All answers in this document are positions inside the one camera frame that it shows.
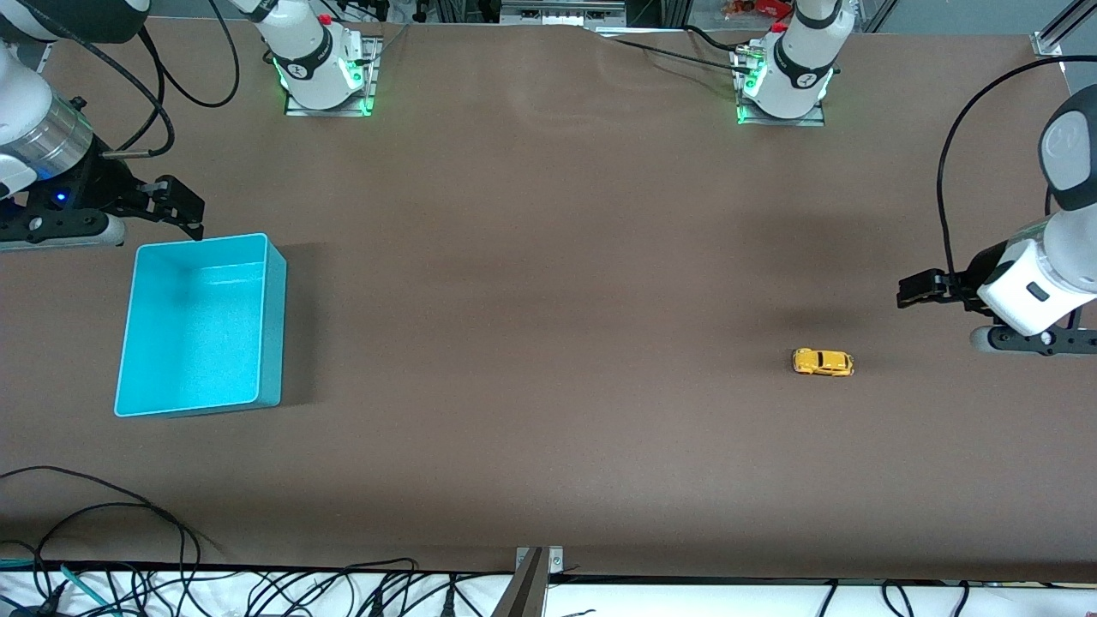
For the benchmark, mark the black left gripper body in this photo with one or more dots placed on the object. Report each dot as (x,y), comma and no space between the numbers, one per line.
(966,286)

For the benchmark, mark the aluminium frame rail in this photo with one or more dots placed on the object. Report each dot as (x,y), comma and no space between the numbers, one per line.
(557,13)

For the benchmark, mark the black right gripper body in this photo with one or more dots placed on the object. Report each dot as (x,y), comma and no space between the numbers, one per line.
(96,189)

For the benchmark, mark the turquoise plastic bin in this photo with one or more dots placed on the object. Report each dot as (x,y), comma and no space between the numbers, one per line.
(197,343)

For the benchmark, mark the red package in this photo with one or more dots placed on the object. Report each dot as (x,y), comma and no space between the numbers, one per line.
(754,8)

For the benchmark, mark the yellow beetle toy car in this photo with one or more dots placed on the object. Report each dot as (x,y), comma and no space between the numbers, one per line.
(823,362)

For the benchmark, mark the aluminium corner profile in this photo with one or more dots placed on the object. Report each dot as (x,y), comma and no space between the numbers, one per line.
(1047,44)

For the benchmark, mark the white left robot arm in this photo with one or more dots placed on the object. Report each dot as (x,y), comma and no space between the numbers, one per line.
(806,60)

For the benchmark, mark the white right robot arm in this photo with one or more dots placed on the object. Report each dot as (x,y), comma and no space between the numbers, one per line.
(308,60)

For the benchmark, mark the metal table bracket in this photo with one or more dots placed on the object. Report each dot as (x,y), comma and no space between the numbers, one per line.
(531,583)

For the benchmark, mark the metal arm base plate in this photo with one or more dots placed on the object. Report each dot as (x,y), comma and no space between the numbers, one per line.
(776,122)
(374,81)

